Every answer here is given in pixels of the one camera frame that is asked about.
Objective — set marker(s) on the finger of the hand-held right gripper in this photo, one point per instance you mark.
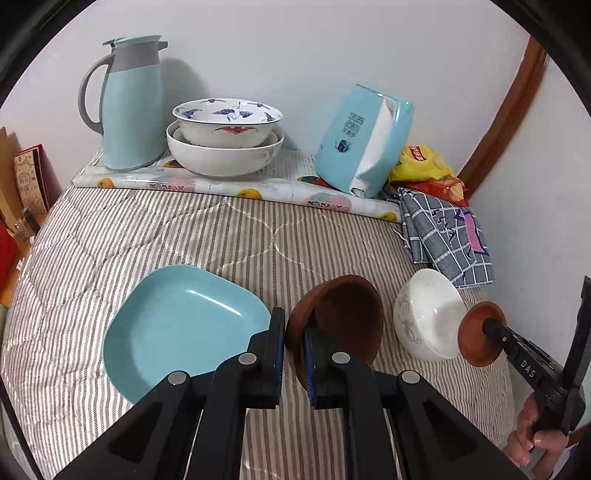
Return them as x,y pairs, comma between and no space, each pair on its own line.
501,337
582,332

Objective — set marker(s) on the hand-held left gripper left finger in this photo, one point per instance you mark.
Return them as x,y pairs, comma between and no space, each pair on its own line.
265,374

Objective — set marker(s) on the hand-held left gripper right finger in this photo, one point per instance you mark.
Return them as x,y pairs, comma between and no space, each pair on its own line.
318,374

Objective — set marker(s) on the small brown bowl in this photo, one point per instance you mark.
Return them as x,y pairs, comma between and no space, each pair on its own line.
351,318
475,341

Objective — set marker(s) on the white patterned-rim bowl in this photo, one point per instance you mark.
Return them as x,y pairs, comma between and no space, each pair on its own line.
427,318

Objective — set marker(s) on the blue square plate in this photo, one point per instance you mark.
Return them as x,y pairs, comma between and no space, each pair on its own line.
180,327

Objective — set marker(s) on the person's right hand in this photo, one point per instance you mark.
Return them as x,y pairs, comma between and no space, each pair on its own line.
531,434

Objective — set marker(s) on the grey checked cloth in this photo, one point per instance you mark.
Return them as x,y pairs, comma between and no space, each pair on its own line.
443,240

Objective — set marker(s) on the red snack bag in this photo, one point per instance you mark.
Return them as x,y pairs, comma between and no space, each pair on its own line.
443,189

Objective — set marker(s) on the yellow chip bag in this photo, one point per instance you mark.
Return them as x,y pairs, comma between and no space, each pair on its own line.
422,166

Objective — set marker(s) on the grey striped quilt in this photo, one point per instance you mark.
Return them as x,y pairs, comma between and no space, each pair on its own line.
138,230

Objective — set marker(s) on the rolled fruit print table cover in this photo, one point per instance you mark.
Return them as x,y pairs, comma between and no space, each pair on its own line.
221,187

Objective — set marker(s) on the large white bowl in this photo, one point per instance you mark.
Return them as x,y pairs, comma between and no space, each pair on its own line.
221,161

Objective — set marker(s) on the light blue tissue box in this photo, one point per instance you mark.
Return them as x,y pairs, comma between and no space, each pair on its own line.
351,134

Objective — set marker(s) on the blue crane print bowl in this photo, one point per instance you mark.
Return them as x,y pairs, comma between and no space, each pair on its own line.
226,124

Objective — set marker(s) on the small dark bottle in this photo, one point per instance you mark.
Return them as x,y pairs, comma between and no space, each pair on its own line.
30,220

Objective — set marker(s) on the red paper bag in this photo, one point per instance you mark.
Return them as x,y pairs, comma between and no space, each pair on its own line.
5,258

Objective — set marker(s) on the light blue thermos jug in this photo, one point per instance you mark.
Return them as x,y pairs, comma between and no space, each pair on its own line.
131,110

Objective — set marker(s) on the patterned notebook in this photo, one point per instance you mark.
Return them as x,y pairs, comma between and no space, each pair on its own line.
34,177

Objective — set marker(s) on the wooden board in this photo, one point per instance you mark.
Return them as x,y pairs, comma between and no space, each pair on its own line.
7,184

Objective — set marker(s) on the brown wooden door frame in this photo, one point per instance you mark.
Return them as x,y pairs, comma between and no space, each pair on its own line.
508,120

